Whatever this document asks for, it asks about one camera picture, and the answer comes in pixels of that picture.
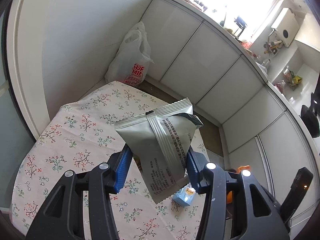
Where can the white wall water heater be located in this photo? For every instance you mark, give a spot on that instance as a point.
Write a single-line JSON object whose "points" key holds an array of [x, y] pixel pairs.
{"points": [[286, 26]]}

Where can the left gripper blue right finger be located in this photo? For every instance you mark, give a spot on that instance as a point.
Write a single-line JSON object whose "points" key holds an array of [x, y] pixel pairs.
{"points": [[255, 213]]}

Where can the snack bags on counter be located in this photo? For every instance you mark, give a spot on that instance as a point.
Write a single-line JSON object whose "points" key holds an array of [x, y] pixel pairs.
{"points": [[290, 79]]}

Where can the silver foil snack wrapper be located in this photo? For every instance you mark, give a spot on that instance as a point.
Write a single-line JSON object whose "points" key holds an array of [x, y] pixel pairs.
{"points": [[159, 145]]}

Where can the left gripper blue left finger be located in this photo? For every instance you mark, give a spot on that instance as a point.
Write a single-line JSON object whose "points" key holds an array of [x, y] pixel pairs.
{"points": [[61, 215]]}

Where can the white kitchen cabinets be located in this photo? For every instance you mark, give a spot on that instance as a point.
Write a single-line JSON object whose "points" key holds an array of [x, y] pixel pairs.
{"points": [[195, 58]]}

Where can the olive floor mat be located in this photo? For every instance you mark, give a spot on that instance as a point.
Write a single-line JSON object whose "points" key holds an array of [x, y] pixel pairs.
{"points": [[209, 131]]}

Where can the white plastic shopping bag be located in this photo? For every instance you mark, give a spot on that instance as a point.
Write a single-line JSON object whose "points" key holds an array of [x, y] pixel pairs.
{"points": [[132, 59]]}

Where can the light blue milk carton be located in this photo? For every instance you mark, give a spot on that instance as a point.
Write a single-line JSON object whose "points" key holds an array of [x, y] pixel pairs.
{"points": [[184, 196]]}

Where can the floral tablecloth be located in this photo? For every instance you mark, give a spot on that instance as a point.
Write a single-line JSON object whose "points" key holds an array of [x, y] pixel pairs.
{"points": [[80, 136]]}

